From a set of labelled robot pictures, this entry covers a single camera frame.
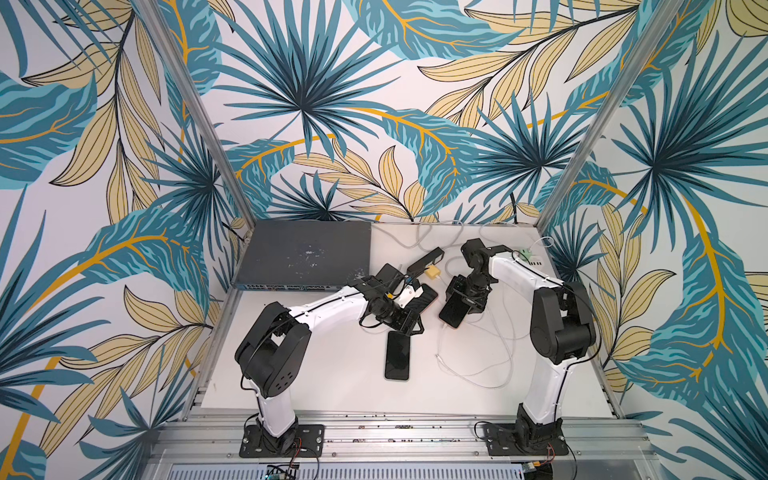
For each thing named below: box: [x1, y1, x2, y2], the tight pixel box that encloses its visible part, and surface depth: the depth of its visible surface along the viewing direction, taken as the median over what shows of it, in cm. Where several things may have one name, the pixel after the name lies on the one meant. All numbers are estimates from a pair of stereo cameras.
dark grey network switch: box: [233, 220, 372, 291], surface depth 105 cm
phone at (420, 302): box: [406, 283, 438, 313], surface depth 83 cm
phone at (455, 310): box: [439, 292, 472, 329], surface depth 93 cm
